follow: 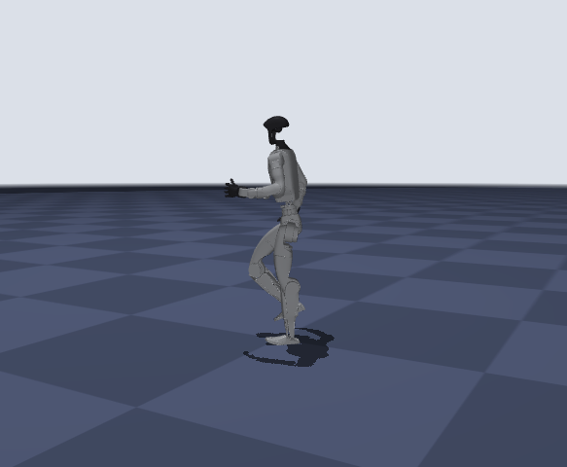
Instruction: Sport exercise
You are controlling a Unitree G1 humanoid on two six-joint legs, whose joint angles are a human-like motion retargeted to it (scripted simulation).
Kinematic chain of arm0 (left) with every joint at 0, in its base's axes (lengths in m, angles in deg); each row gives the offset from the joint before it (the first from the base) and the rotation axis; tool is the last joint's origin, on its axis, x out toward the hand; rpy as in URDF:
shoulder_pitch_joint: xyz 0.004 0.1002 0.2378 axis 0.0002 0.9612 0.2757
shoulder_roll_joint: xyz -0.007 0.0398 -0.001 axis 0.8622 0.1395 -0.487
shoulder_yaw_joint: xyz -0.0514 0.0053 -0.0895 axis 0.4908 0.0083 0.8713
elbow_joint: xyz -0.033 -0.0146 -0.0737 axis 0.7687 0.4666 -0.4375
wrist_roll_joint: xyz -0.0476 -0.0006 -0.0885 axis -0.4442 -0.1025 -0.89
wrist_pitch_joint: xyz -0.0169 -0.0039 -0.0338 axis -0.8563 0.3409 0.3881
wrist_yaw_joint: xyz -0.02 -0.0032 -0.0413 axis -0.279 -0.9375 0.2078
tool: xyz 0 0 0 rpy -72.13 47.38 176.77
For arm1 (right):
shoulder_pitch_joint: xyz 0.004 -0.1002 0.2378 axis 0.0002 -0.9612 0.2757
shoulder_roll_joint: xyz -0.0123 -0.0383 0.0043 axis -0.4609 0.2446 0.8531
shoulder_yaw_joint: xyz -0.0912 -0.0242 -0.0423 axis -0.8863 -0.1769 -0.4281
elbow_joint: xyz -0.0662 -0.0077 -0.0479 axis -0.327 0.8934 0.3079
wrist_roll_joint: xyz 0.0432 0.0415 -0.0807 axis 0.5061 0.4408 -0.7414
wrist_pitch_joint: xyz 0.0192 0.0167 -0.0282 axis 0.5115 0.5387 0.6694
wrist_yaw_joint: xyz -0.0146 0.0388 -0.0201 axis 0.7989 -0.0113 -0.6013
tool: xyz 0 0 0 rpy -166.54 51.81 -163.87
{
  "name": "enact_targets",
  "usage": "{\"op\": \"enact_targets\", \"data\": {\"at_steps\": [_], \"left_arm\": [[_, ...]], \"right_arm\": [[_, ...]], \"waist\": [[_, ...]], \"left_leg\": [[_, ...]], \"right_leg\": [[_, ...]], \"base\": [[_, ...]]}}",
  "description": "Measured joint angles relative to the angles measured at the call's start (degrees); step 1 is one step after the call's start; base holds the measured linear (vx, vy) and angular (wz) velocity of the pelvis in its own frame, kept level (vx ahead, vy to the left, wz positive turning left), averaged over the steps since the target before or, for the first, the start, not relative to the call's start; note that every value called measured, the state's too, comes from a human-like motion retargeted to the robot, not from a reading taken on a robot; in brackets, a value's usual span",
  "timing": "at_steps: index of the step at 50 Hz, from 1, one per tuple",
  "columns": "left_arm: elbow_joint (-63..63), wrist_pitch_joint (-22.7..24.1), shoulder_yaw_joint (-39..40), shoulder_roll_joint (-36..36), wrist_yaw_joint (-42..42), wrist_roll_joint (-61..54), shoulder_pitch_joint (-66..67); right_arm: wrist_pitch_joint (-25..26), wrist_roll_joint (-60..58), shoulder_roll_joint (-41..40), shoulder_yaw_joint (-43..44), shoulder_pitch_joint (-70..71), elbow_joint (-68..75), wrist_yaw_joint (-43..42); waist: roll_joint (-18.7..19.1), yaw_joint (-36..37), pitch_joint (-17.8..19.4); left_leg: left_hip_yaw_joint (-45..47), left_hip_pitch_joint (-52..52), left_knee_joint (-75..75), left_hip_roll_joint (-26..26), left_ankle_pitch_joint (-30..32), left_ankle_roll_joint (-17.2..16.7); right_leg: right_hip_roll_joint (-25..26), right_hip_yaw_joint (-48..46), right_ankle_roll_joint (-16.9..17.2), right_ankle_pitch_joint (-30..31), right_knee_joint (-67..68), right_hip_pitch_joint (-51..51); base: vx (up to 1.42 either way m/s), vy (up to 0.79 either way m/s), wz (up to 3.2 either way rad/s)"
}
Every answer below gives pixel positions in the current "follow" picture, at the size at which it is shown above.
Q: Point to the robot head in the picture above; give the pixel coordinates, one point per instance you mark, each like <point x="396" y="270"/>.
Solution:
<point x="273" y="125"/>

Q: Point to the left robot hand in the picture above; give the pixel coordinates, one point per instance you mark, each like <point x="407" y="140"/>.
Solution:
<point x="233" y="189"/>

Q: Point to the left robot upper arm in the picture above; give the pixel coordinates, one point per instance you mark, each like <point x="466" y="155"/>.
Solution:
<point x="276" y="162"/>

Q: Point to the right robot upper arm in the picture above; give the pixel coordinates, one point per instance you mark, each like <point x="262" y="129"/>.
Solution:
<point x="302" y="179"/>

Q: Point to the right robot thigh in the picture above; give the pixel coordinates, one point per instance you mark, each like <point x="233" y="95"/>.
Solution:
<point x="264" y="248"/>

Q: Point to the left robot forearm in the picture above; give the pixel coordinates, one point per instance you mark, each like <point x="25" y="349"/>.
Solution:
<point x="263" y="192"/>

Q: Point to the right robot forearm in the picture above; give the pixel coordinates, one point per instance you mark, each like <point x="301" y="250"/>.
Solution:
<point x="298" y="202"/>

